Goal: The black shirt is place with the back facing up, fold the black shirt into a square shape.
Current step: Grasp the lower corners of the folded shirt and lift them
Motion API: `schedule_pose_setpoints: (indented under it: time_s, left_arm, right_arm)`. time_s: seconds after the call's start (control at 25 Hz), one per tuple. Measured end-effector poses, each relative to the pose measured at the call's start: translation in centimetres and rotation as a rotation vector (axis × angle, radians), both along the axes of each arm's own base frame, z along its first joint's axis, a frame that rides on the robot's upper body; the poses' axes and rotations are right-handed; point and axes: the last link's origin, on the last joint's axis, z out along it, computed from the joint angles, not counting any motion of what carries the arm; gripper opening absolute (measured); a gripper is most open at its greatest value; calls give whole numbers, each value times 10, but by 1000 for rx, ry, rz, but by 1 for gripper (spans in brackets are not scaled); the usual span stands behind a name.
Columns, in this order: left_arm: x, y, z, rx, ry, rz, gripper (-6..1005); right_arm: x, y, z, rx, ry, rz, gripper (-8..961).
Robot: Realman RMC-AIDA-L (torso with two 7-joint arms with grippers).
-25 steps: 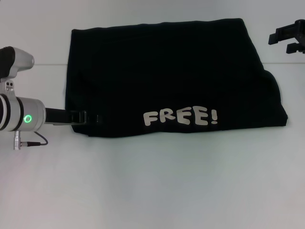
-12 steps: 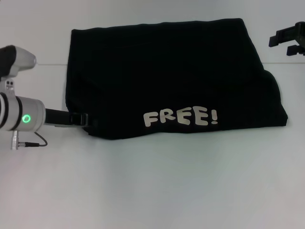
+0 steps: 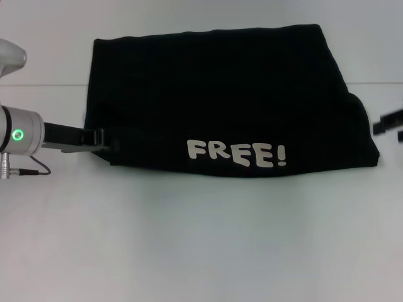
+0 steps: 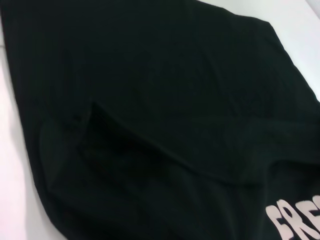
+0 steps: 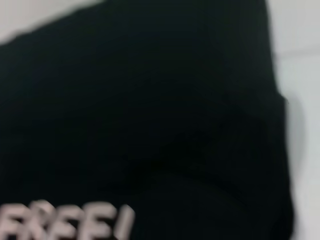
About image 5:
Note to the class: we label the black shirt with white print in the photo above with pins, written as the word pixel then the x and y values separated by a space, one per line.
pixel 150 112

